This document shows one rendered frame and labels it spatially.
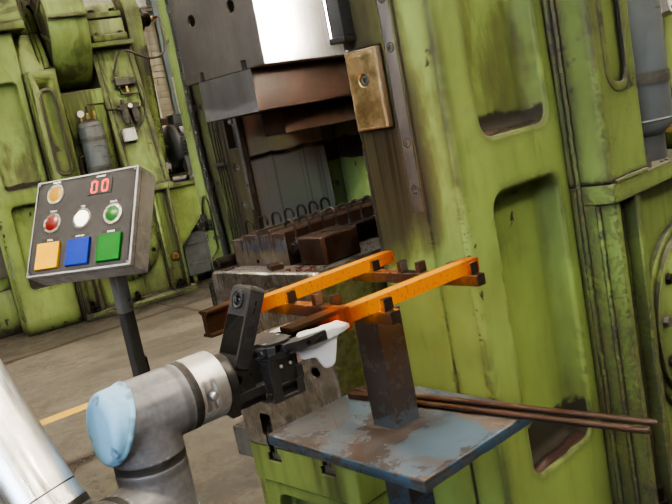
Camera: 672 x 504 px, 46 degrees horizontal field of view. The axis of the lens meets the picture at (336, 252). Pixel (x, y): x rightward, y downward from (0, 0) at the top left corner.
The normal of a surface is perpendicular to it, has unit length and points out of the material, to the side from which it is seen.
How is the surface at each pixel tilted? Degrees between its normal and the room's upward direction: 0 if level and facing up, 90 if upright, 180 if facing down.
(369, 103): 90
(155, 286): 90
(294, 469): 90
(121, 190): 60
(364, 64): 90
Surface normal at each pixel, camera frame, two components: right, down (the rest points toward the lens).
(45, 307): 0.51, 0.05
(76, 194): -0.38, -0.29
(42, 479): 0.51, -0.42
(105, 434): -0.76, 0.16
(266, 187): 0.70, -0.01
